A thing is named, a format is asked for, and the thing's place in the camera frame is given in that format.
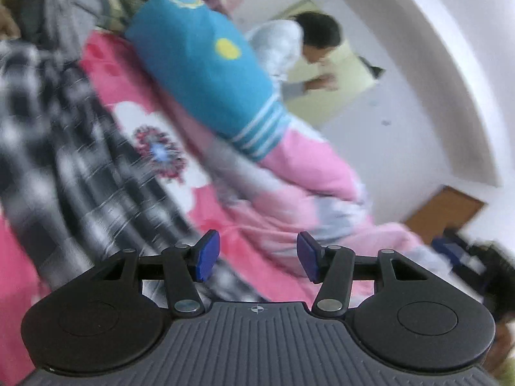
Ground brown wooden furniture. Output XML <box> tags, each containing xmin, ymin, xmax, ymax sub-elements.
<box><xmin>403</xmin><ymin>185</ymin><xmax>487</xmax><ymax>246</ymax></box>

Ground pink grey quilt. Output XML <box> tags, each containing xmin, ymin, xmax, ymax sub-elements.
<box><xmin>209</xmin><ymin>123</ymin><xmax>447</xmax><ymax>306</ymax></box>

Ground grey garment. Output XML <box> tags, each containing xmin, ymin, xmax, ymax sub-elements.
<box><xmin>16</xmin><ymin>0</ymin><xmax>117</xmax><ymax>49</ymax></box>

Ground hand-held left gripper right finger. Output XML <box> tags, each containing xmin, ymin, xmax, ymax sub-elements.
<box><xmin>297</xmin><ymin>231</ymin><xmax>430</xmax><ymax>318</ymax></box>

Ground blue pillow with white stripes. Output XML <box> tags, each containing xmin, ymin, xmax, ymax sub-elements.
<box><xmin>124</xmin><ymin>0</ymin><xmax>292</xmax><ymax>162</ymax></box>

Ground pink floral bed sheet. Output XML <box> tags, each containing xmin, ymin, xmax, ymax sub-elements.
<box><xmin>0</xmin><ymin>30</ymin><xmax>323</xmax><ymax>386</ymax></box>

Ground black white plaid pants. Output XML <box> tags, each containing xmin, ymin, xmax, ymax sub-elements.
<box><xmin>0</xmin><ymin>40</ymin><xmax>268</xmax><ymax>304</ymax></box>

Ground khaki garment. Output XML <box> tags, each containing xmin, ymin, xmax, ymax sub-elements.
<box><xmin>0</xmin><ymin>6</ymin><xmax>22</xmax><ymax>41</ymax></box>

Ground dark blurred object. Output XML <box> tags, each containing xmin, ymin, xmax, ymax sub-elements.
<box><xmin>432</xmin><ymin>227</ymin><xmax>515</xmax><ymax>322</ymax></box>

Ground pale yellow surface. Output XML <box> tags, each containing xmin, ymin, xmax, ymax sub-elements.
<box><xmin>282</xmin><ymin>0</ymin><xmax>387</xmax><ymax>126</ymax></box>

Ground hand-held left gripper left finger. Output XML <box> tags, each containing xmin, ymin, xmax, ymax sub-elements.
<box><xmin>86</xmin><ymin>229</ymin><xmax>221</xmax><ymax>317</ymax></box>

